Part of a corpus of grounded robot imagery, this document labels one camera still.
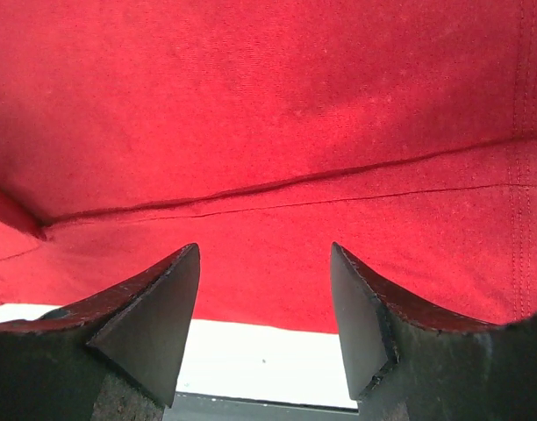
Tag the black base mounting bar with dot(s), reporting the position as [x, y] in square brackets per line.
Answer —
[196, 407]

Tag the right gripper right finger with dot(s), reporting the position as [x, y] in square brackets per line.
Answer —
[406, 358]

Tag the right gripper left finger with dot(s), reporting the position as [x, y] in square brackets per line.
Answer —
[115, 355]

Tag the red t shirt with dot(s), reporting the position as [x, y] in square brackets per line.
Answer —
[265, 131]

